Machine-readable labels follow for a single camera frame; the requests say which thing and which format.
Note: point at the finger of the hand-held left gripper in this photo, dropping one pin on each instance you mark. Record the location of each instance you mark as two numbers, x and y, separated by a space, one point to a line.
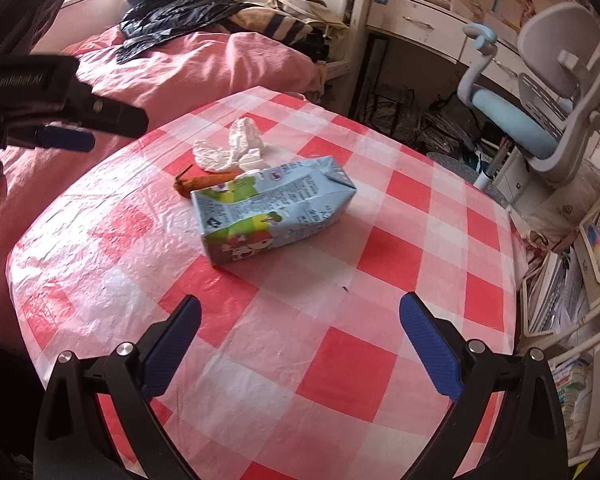
62 138
115 117

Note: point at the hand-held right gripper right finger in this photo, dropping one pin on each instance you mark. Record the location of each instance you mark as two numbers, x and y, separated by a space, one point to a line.
430 345

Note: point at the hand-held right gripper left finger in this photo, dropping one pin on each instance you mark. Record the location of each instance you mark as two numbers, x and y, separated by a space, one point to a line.
172 355

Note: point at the orange food scrap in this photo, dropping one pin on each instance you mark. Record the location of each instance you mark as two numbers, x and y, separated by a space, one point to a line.
195 184

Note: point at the white tissue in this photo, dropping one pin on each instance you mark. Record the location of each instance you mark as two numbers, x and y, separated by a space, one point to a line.
212 155
245 135

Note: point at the light blue milk carton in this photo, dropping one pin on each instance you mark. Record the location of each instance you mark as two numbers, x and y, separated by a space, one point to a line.
270 210

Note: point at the red white checkered tablecloth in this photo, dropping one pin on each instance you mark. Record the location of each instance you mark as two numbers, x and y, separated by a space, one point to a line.
330 360

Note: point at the dark navy jacket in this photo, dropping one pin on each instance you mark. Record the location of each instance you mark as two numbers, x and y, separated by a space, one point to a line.
180 15

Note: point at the stack of white booklets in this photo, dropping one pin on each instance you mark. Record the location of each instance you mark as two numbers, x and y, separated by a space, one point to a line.
555 295

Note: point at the row of colourful books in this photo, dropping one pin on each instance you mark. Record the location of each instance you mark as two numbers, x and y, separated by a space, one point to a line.
575 380

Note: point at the striped beige cloth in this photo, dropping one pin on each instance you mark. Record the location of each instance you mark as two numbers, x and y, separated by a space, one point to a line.
275 25

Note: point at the low white book cart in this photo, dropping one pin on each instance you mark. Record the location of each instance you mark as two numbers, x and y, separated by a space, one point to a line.
592 255

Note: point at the white printed plastic bag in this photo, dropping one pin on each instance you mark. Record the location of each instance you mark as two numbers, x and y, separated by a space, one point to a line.
565 205

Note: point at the cream cloth pile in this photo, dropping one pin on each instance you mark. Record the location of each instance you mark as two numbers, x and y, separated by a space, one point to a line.
300 2

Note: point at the dark shiny bag pile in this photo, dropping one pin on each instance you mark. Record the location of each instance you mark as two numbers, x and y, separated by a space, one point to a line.
430 125

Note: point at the white desk with drawers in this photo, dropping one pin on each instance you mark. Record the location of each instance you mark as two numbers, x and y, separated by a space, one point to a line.
410 20

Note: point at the grey blue desk chair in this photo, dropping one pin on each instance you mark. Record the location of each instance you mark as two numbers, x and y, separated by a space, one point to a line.
545 45

